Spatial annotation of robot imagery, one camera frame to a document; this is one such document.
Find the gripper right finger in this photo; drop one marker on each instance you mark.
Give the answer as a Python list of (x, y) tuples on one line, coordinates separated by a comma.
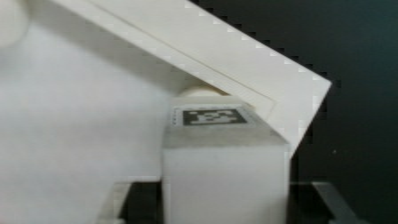
[(316, 205)]

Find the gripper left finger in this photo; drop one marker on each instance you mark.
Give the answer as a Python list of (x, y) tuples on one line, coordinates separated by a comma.
[(133, 204)]

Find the white table leg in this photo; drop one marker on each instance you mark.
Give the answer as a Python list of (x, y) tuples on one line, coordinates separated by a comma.
[(224, 163)]

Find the white square tabletop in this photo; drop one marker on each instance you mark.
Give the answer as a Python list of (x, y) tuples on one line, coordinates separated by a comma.
[(101, 57)]

